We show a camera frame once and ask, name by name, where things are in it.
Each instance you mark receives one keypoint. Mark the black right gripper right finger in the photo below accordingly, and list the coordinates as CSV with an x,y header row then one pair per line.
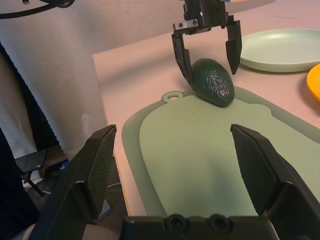
x,y
270,180

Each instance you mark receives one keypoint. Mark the mint green plate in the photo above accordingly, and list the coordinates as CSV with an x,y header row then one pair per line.
x,y
280,47

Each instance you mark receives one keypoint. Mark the dark green toy avocado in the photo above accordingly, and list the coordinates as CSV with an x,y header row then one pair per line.
x,y
212,82

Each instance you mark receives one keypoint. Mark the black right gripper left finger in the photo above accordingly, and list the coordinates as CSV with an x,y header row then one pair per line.
x,y
85,180

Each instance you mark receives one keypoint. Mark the yellow plate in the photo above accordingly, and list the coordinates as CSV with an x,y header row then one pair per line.
x,y
315,82

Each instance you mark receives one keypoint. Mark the green cutting board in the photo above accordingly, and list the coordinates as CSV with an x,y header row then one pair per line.
x,y
200,150

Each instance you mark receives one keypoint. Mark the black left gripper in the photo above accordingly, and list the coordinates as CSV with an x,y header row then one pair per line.
x,y
205,12

